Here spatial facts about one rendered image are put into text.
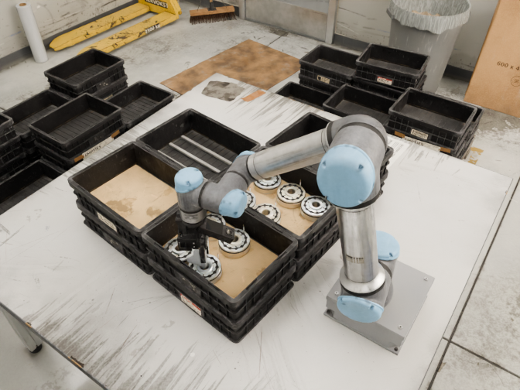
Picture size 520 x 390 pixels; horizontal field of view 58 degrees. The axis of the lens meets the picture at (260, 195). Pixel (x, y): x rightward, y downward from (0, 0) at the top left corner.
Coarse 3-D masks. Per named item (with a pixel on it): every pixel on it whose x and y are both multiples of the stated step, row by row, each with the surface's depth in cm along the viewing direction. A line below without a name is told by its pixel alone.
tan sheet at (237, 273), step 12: (252, 240) 158; (216, 252) 154; (252, 252) 154; (264, 252) 154; (228, 264) 150; (240, 264) 150; (252, 264) 150; (264, 264) 150; (228, 276) 147; (240, 276) 147; (252, 276) 147; (228, 288) 144; (240, 288) 144
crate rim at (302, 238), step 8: (304, 168) 169; (248, 208) 155; (264, 216) 152; (320, 216) 152; (328, 216) 154; (280, 224) 149; (312, 224) 149; (320, 224) 152; (288, 232) 147; (304, 232) 147; (312, 232) 149; (304, 240) 147
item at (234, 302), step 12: (168, 216) 152; (252, 216) 152; (276, 228) 148; (144, 240) 146; (168, 252) 141; (288, 252) 141; (180, 264) 138; (276, 264) 138; (192, 276) 136; (264, 276) 135; (216, 288) 132; (252, 288) 132; (228, 300) 129; (240, 300) 129
